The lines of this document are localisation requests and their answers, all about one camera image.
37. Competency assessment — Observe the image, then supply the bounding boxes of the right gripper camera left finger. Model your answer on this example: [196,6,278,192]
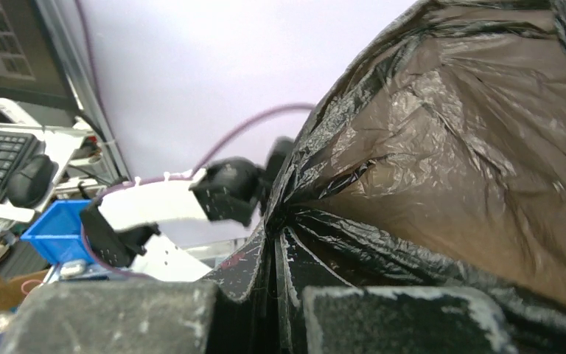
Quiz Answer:
[0,280,218,353]

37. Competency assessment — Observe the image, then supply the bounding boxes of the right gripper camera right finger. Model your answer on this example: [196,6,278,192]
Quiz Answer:
[303,286,518,354]

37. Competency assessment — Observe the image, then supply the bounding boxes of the black trash bag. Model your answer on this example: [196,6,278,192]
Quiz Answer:
[206,1,566,353]

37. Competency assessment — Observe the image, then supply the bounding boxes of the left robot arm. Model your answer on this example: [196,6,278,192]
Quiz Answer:
[80,137,294,282]

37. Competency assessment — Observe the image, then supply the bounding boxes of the blue plastic box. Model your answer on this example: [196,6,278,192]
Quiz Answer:
[21,200,93,266]

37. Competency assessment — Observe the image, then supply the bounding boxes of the black computer mouse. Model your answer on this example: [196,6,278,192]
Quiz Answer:
[6,154,56,208]

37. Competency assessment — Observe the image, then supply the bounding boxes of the computer monitor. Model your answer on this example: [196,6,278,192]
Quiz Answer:
[0,0,79,111]

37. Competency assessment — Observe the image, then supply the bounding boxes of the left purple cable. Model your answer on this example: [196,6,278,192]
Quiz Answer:
[80,103,315,280]

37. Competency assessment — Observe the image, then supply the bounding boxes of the aluminium corner frame post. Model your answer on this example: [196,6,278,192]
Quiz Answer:
[35,1,130,179]

